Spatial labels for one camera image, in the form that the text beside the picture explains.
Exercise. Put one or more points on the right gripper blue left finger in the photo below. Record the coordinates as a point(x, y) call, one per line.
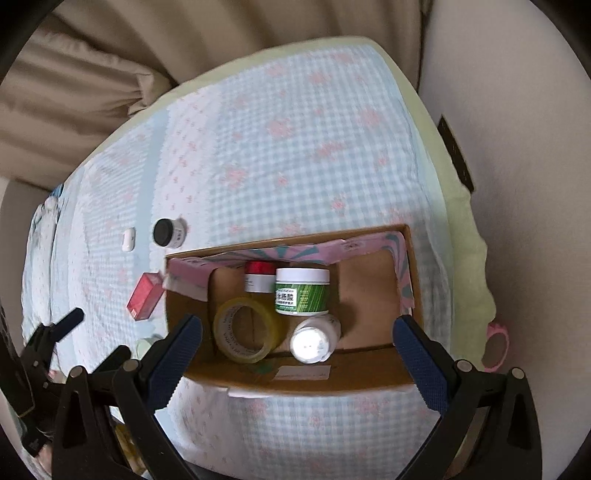
point(85, 445)

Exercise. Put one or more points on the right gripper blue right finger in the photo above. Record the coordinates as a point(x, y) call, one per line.
point(488, 426)

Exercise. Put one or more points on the pale green glass jar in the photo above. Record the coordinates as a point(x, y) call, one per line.
point(143, 345)

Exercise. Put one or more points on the red rectangular box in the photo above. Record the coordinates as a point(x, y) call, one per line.
point(145, 296)

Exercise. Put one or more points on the white earbud case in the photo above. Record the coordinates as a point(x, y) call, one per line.
point(128, 240)

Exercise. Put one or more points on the black lid white jar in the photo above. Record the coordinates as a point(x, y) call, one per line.
point(169, 233)

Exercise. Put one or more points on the red lid silver jar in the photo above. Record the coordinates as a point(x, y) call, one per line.
point(260, 277)

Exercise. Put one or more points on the green white cream jar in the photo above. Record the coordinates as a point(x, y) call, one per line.
point(302, 292)

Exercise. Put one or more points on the pale green mattress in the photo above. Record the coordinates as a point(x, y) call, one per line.
point(443, 193)

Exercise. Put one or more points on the crumpled light blue blanket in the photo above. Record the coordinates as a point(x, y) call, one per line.
point(41, 240)

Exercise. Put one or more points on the yellow tape roll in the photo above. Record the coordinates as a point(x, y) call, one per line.
point(245, 330)

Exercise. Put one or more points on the cardboard box with pink lining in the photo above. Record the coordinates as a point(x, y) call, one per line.
point(374, 280)

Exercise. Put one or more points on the white pill bottle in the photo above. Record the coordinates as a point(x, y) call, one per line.
point(315, 339)

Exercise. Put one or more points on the beige curtain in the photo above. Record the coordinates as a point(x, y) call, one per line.
point(72, 72)

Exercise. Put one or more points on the blue pink checkered bedsheet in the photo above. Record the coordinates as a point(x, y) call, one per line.
point(354, 436)

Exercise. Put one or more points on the pink ring object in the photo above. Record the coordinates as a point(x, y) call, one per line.
point(497, 347)

